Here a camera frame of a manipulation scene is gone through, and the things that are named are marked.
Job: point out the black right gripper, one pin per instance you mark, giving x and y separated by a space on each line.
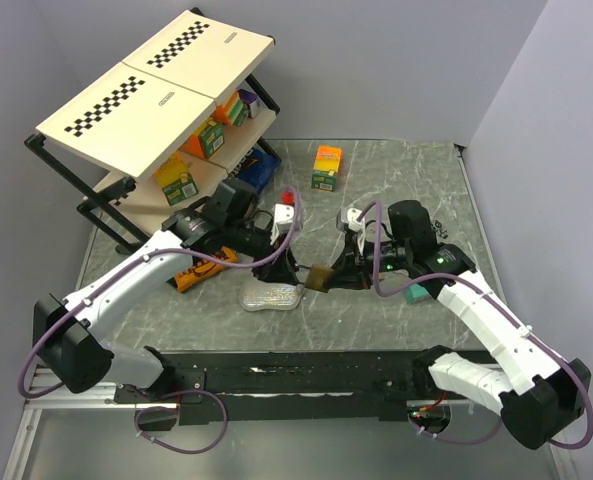
351 270

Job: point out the teal rectangular box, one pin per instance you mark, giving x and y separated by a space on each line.
415 294

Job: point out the orange green box upper right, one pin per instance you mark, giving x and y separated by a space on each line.
233 112

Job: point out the cream black two-tier shelf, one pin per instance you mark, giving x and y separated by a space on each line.
108 141

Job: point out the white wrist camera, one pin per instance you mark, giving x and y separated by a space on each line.
351 220
286 215

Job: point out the orange green box on table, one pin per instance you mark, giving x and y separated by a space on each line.
326 168

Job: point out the small dark key bunch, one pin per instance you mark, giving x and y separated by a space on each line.
440 230

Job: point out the aluminium table frame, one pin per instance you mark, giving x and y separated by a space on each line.
126 395

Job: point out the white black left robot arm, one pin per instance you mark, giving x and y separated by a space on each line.
70 335

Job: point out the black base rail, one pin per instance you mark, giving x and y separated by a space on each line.
252 386

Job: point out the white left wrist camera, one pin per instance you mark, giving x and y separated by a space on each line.
286 215

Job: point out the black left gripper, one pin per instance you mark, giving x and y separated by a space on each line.
280 269

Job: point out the yellow green box lower shelf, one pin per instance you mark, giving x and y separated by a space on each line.
175 180

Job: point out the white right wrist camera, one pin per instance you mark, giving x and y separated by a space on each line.
351 220

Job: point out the purple white small box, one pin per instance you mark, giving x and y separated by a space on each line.
251 102

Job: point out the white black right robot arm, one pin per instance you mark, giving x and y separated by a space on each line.
538 395

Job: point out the orange snack bag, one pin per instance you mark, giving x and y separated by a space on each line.
202 270

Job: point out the orange green box middle shelf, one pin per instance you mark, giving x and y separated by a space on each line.
205 140

